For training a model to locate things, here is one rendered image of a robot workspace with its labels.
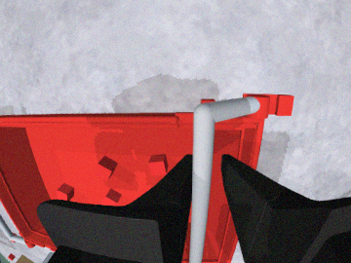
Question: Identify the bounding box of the tan box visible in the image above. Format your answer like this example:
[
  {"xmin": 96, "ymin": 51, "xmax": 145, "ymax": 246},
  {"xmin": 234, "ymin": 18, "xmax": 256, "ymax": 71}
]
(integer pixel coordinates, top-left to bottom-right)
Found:
[{"xmin": 16, "ymin": 255, "xmax": 33, "ymax": 263}]

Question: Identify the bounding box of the grey cylinder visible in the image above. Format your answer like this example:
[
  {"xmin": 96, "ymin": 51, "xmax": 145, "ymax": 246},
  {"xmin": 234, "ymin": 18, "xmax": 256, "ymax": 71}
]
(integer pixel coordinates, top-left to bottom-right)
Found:
[{"xmin": 43, "ymin": 251, "xmax": 54, "ymax": 263}]

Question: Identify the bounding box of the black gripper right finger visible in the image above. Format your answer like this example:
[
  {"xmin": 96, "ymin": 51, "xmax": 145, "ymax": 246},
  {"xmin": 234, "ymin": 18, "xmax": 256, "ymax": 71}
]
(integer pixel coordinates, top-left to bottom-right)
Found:
[{"xmin": 220, "ymin": 154, "xmax": 351, "ymax": 263}]

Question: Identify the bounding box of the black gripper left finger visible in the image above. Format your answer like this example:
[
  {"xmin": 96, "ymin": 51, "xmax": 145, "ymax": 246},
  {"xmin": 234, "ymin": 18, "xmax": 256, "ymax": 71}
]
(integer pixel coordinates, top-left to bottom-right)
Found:
[{"xmin": 36, "ymin": 154, "xmax": 192, "ymax": 263}]

